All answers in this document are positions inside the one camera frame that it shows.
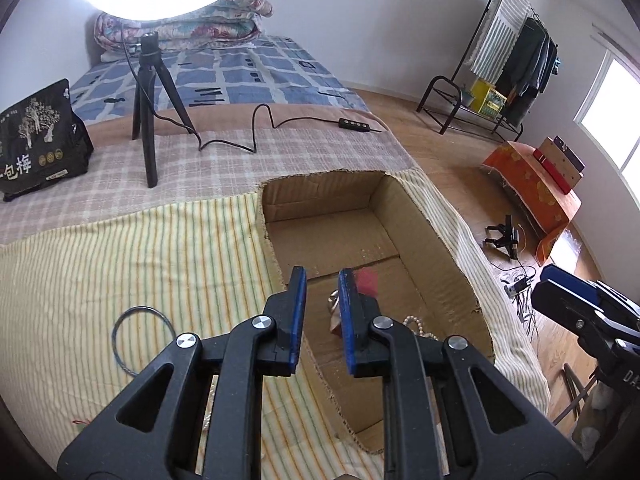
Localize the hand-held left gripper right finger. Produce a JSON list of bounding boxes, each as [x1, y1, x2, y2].
[[338, 267, 586, 480]]

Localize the dark hanging clothes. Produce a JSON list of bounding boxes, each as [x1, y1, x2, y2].
[[497, 17, 558, 126]]

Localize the brown plaid blanket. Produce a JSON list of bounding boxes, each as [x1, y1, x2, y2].
[[0, 102, 418, 246]]

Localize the red strap watch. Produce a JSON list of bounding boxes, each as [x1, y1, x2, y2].
[[326, 269, 381, 336]]

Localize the cardboard box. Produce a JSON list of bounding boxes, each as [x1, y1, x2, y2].
[[255, 170, 497, 453]]

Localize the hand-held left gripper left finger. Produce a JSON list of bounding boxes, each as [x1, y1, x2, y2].
[[57, 266, 308, 480]]

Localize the stacked boxes on table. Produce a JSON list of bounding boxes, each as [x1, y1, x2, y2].
[[542, 137, 585, 191]]

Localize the black tabletop tripod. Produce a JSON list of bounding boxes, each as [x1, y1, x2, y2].
[[131, 32, 201, 190]]

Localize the small black floor tripod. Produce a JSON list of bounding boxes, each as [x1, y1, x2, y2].
[[482, 215, 523, 260]]

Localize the dark purple flat box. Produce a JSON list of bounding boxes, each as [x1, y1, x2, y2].
[[552, 136, 585, 170]]

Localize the floral folded quilt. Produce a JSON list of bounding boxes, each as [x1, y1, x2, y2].
[[94, 0, 275, 53]]

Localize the orange cloth covered table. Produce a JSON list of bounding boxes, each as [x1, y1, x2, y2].
[[481, 141, 582, 266]]

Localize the black metal clothes rack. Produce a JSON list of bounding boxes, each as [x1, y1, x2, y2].
[[416, 0, 558, 142]]

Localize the green striped towel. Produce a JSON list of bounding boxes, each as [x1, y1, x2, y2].
[[470, 0, 533, 83]]

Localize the window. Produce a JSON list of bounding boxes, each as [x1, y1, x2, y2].
[[574, 50, 640, 171]]

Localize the black power cable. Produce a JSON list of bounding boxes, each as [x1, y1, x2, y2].
[[119, 20, 388, 155]]

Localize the black printed snack bag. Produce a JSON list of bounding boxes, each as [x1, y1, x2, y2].
[[0, 79, 95, 202]]

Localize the thin wire bangle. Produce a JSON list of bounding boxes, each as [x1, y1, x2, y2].
[[111, 306, 177, 376]]

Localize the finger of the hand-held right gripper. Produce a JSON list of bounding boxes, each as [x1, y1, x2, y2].
[[531, 282, 608, 333], [540, 265, 608, 311]]

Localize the yellow striped cloth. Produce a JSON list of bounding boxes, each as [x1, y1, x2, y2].
[[0, 167, 551, 480]]

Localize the red flat box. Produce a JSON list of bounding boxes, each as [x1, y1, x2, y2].
[[532, 149, 576, 195]]

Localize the yellow box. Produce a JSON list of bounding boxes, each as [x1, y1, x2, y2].
[[470, 79, 507, 117]]

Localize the dark curved metal frame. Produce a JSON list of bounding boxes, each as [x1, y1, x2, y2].
[[550, 362, 601, 426]]

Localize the pearl bead bracelet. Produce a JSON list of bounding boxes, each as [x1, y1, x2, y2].
[[404, 315, 441, 342]]

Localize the tangled floor cables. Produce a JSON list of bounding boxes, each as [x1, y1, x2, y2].
[[502, 265, 540, 341]]

